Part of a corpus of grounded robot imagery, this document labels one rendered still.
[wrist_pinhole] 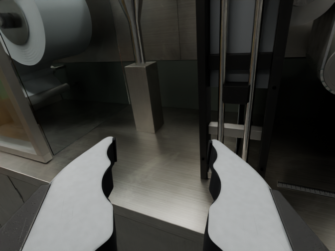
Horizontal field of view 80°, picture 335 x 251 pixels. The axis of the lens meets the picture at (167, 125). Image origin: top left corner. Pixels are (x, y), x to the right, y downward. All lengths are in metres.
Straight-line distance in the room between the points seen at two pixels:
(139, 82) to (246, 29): 0.43
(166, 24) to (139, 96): 0.35
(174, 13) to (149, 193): 0.71
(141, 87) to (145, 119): 0.13
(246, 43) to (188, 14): 0.51
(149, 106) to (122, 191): 0.34
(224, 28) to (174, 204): 0.41
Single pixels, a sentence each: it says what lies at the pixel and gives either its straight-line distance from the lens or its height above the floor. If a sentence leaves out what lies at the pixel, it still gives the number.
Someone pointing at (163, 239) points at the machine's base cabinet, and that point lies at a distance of 0.63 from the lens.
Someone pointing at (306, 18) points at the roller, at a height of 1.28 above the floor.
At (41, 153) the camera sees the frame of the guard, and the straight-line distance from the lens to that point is 0.82.
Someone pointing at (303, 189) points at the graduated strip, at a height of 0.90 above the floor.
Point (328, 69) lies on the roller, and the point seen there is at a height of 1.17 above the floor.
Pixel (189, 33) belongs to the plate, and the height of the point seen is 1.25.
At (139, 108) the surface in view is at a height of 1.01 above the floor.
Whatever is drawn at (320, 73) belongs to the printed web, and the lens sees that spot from 0.58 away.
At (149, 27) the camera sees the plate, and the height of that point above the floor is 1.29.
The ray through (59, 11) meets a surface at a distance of 0.89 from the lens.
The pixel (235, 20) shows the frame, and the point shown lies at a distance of 0.46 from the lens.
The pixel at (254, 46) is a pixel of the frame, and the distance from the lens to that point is 0.43.
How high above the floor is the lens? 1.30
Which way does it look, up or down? 27 degrees down
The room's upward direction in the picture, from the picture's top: 6 degrees counter-clockwise
